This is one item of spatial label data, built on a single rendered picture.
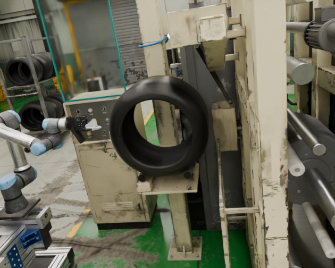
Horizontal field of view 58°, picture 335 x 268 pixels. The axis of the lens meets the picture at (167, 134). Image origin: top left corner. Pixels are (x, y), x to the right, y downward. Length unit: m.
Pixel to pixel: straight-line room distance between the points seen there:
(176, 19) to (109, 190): 1.85
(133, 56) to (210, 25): 10.02
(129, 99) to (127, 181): 1.20
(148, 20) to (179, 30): 0.67
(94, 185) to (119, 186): 0.23
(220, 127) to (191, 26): 0.85
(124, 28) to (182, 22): 9.93
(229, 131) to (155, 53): 0.68
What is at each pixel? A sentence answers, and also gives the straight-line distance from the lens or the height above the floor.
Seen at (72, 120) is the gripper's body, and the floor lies 1.28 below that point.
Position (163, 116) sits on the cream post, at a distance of 2.04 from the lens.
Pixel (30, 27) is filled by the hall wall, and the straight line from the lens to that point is 12.65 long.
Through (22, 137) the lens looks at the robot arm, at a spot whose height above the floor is 1.24.
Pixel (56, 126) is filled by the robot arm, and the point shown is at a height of 1.26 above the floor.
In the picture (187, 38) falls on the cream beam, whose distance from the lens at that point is 1.32.
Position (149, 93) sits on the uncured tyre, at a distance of 1.61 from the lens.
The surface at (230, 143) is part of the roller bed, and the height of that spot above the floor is 0.96.
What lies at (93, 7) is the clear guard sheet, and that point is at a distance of 2.45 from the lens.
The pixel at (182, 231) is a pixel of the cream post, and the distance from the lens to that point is 2.47.
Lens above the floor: 1.72
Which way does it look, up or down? 19 degrees down
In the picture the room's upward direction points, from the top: 9 degrees counter-clockwise
